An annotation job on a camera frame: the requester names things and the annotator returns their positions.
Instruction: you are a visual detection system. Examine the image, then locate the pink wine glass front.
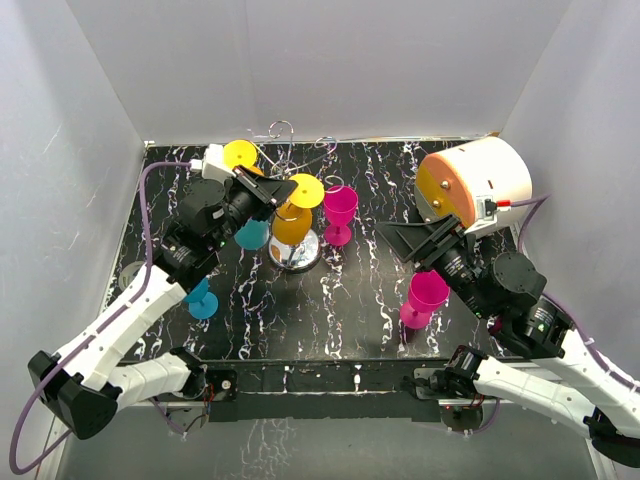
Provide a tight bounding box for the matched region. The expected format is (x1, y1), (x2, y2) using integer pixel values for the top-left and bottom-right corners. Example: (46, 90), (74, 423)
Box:
(400, 270), (450, 330)

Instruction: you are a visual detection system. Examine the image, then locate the orange wine glass front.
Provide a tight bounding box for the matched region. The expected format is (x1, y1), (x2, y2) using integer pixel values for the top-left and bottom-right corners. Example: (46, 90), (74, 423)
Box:
(272, 173), (325, 246)

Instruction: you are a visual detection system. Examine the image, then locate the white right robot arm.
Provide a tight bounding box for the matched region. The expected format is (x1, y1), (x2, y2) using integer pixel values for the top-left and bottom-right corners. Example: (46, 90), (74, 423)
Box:
(375, 214), (639, 468)

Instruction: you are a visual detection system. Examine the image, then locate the orange wine glass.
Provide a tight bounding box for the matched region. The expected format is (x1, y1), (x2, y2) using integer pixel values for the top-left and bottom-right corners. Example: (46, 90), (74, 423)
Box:
(272, 173), (325, 246)
(223, 139), (264, 176)

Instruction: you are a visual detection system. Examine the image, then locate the white orange cylindrical container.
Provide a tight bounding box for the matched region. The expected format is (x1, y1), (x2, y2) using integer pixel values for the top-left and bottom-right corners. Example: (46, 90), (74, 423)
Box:
(414, 136), (532, 228)

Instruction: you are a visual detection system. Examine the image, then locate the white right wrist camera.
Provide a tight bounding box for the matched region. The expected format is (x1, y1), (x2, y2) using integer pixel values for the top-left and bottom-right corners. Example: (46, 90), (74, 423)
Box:
(466, 196), (514, 237)

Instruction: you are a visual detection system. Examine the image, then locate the aluminium front rail frame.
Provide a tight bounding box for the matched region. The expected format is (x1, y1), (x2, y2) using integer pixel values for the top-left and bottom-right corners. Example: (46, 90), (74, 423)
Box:
(39, 391), (619, 479)

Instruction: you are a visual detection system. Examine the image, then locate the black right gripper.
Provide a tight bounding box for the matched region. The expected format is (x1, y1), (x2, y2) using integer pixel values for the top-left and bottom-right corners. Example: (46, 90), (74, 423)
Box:
(372, 212), (493, 318)

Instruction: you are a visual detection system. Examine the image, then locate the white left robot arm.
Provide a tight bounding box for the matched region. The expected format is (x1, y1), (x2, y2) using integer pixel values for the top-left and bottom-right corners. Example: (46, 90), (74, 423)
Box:
(27, 166), (298, 440)

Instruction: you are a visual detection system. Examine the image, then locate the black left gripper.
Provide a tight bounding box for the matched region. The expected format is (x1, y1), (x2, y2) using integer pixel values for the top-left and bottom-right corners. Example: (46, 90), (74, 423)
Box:
(209, 165), (297, 251)

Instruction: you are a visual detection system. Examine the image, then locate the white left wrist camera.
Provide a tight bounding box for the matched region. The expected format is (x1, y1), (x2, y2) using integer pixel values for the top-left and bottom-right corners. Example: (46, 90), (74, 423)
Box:
(189, 144), (236, 183)

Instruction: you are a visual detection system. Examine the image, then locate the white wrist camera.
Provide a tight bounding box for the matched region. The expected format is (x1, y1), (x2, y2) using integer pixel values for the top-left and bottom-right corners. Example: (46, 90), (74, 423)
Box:
(189, 144), (236, 183)
(466, 196), (514, 237)

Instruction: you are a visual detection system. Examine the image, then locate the pink wine glass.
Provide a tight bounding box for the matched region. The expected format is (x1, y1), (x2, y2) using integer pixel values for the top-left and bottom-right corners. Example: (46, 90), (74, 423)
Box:
(323, 186), (359, 247)
(400, 270), (450, 330)

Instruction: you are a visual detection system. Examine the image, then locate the chrome wine glass rack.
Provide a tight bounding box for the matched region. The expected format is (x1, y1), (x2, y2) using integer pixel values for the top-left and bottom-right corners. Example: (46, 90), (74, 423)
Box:
(256, 120), (338, 273)

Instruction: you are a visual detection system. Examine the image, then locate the blue wine glass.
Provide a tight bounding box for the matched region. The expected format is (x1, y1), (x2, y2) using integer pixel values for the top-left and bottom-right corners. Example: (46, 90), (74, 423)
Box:
(183, 277), (219, 320)
(234, 219), (270, 251)

